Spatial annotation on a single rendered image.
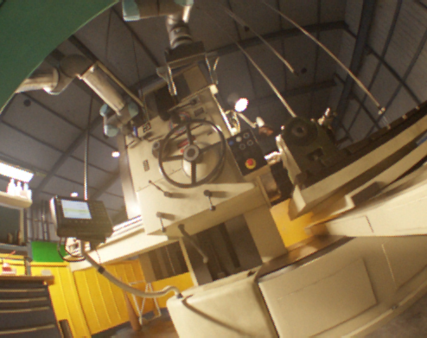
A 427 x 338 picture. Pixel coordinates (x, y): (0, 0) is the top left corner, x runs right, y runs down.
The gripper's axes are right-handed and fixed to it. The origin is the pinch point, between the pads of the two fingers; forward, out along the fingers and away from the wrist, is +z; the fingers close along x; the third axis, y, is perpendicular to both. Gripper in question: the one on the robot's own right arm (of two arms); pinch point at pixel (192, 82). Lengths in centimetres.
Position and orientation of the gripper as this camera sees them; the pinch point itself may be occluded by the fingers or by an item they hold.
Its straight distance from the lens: 66.0
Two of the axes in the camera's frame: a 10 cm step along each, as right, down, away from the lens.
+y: -0.4, 0.1, -10.0
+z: 2.5, 9.7, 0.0
